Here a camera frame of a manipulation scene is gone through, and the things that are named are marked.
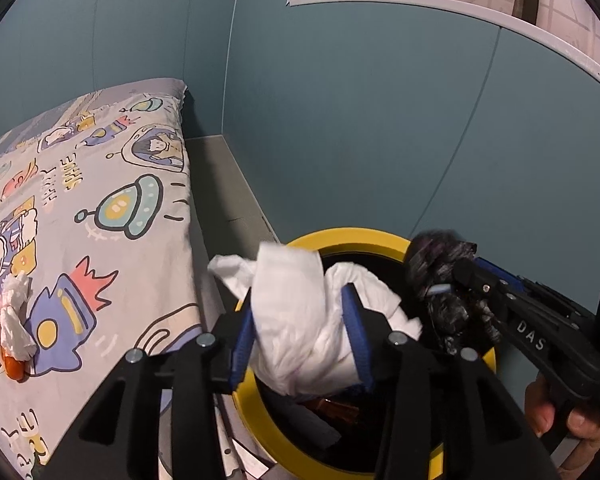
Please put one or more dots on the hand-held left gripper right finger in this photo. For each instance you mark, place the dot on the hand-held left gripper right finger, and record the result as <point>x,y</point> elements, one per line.
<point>354,325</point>

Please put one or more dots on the yellow rimmed trash bin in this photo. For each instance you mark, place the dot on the yellow rimmed trash bin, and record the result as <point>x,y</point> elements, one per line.
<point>330,240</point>

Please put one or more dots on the black plastic bag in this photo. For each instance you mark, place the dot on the black plastic bag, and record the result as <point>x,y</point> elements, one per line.
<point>430,265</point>

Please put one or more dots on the large white tissue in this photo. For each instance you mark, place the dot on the large white tissue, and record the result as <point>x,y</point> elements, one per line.
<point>290,320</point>

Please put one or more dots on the white window frame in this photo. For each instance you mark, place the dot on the white window frame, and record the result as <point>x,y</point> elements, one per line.
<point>430,2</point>

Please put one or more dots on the small orange peel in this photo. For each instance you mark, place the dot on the small orange peel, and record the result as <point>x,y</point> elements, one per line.
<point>15,367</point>

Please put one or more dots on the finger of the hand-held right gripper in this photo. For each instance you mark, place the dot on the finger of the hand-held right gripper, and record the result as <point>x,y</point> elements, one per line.
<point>485,287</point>
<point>505,274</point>

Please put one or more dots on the dark brown wrapper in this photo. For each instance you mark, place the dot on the dark brown wrapper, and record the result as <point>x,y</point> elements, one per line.
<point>335,410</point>

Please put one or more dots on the person's right hand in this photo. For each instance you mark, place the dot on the person's right hand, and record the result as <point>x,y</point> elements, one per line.
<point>537,410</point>

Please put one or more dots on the printed cartoon bedsheet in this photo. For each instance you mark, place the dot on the printed cartoon bedsheet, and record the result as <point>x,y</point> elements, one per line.
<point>130,270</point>

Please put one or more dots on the crumpled white tissue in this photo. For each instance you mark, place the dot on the crumpled white tissue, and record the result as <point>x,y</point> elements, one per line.
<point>17,320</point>

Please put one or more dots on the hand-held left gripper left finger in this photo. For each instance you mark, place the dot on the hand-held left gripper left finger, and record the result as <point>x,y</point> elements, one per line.
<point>242,342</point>

